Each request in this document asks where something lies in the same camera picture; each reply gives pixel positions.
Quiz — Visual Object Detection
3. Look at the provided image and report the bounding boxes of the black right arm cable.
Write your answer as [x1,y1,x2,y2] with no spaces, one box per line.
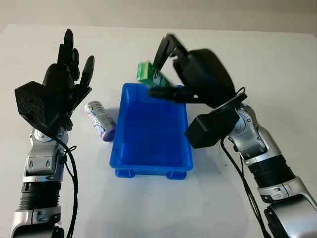
[219,86,272,238]

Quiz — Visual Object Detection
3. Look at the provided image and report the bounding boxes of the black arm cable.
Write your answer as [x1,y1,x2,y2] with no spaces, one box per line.
[219,86,272,238]
[53,137,79,238]

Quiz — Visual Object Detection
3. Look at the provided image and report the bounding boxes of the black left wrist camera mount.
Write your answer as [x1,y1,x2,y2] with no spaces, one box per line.
[14,81,61,131]

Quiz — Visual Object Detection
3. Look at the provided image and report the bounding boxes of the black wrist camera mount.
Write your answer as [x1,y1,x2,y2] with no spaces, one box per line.
[14,81,61,131]
[185,103,241,150]

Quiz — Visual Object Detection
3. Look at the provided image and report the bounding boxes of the blue plastic tray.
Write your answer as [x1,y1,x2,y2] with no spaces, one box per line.
[109,83,195,180]

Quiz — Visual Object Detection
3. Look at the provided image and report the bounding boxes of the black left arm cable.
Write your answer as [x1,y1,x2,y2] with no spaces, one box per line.
[53,137,79,238]

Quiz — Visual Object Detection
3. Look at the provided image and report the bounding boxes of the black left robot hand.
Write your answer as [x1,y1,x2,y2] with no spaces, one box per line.
[42,29,95,131]

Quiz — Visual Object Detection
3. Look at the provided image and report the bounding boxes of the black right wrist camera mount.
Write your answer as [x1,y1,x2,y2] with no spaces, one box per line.
[185,103,241,150]

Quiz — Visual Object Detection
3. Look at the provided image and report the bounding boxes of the green milk carton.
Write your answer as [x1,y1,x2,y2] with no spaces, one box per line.
[136,61,174,88]

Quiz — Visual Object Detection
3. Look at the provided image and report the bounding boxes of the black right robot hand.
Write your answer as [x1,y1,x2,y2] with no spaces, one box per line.
[148,33,236,110]

